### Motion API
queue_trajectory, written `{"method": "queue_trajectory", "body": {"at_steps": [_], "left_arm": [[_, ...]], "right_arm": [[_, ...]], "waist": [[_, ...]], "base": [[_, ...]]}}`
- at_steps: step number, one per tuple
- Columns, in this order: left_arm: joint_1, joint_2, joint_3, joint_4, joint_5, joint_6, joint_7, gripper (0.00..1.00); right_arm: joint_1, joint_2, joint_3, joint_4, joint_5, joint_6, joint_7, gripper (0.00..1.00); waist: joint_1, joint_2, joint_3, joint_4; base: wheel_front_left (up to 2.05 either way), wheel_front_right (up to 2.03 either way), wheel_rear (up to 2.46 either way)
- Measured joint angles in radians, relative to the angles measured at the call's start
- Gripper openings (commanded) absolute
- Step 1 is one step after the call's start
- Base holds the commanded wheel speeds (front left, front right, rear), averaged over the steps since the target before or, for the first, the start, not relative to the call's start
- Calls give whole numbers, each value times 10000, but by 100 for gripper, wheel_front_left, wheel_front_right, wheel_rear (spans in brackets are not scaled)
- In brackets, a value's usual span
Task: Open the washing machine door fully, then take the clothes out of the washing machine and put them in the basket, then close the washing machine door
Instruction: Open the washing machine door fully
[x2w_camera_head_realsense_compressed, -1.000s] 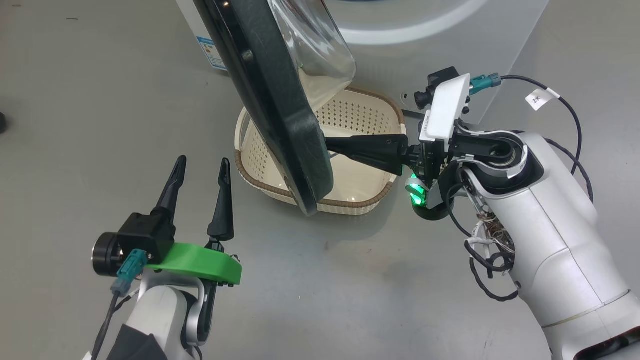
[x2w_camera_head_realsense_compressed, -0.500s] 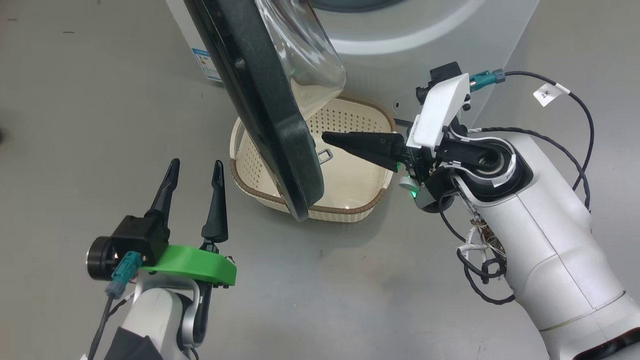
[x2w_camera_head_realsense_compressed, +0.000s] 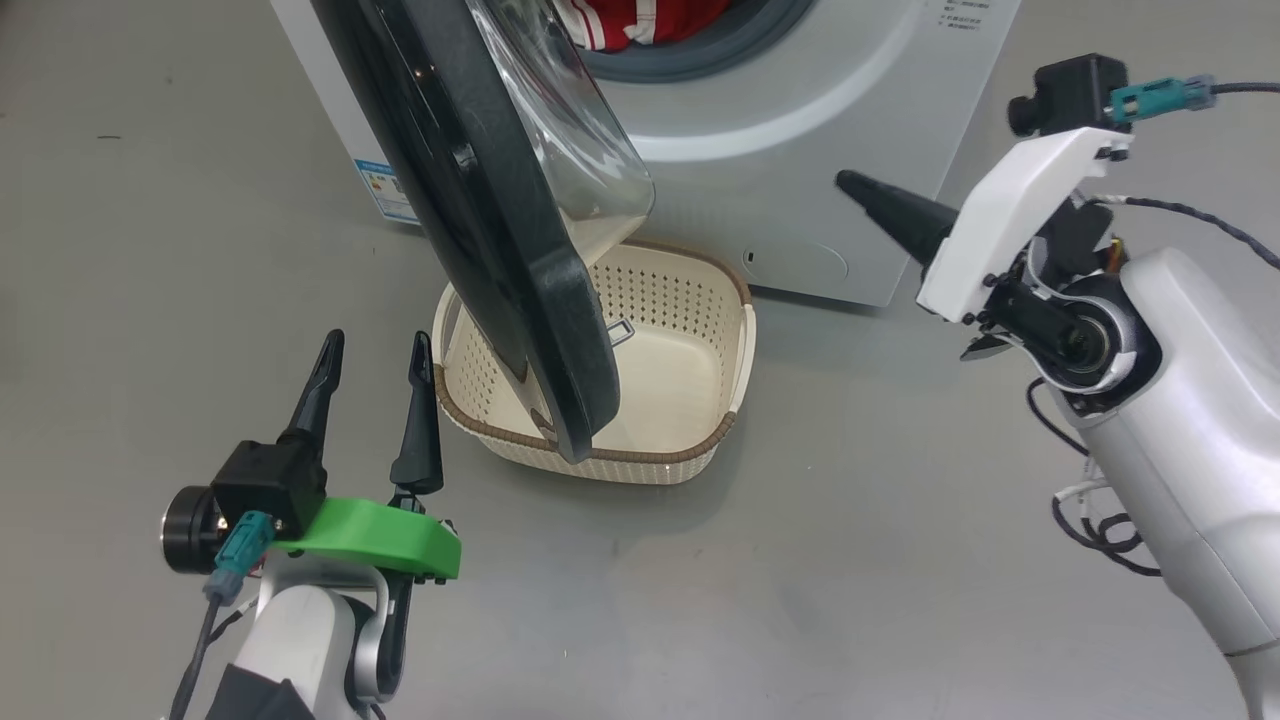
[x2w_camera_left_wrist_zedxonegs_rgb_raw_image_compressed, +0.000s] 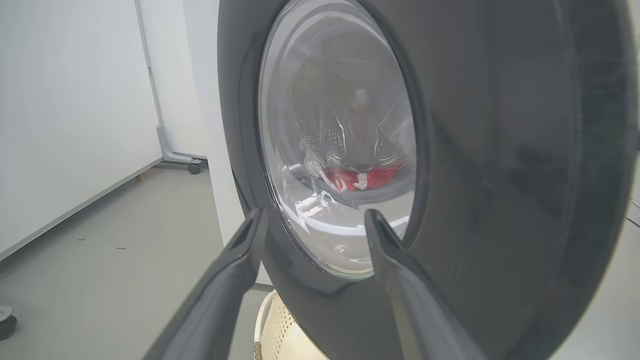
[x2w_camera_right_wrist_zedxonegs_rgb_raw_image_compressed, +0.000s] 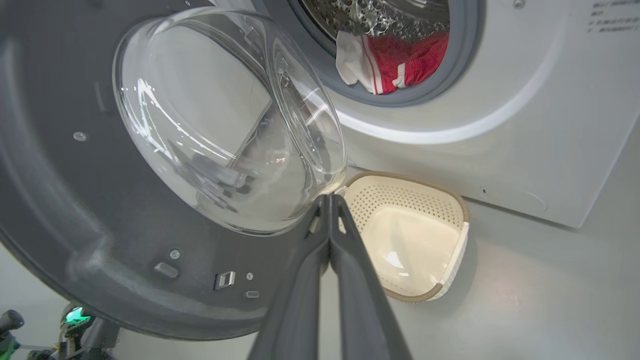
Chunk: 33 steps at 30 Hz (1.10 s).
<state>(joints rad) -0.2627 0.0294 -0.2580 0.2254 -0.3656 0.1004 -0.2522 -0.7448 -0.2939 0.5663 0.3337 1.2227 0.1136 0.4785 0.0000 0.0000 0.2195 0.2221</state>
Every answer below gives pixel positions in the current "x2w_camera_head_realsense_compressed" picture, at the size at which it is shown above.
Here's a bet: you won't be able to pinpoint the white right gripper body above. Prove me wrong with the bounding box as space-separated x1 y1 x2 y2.
917 127 1136 379

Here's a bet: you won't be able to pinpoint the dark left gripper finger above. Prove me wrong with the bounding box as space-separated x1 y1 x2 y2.
390 332 446 499
282 329 347 448

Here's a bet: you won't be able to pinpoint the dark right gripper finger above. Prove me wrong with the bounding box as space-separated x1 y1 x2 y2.
835 169 961 268

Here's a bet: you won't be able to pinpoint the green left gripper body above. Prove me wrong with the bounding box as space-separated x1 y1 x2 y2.
272 497 464 693

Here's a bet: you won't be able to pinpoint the round black glass washer door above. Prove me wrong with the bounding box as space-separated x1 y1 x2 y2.
310 0 656 465

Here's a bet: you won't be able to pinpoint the red shorts with white stripes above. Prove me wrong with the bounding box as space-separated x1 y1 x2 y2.
553 0 746 51

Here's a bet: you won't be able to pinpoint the white front-load washing machine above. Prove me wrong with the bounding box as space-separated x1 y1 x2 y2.
270 0 1023 308

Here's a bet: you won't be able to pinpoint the cream perforated laundry basket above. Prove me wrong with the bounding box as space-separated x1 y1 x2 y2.
432 240 756 486

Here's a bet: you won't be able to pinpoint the round white drain filter cover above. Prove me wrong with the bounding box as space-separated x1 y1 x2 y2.
740 238 849 286

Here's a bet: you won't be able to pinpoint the blue energy label sticker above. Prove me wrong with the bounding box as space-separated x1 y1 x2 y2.
353 158 419 225

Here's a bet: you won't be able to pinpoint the left camera cable teal plug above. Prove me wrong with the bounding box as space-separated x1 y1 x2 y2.
170 510 277 720

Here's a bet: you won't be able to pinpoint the camera cable teal plug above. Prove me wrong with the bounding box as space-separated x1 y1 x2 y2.
170 510 277 720
1110 73 1280 126

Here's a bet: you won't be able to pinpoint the right camera cable teal plug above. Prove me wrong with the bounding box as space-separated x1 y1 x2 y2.
1110 73 1280 126

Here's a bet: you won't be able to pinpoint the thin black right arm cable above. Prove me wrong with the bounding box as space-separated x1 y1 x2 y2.
1025 195 1280 578

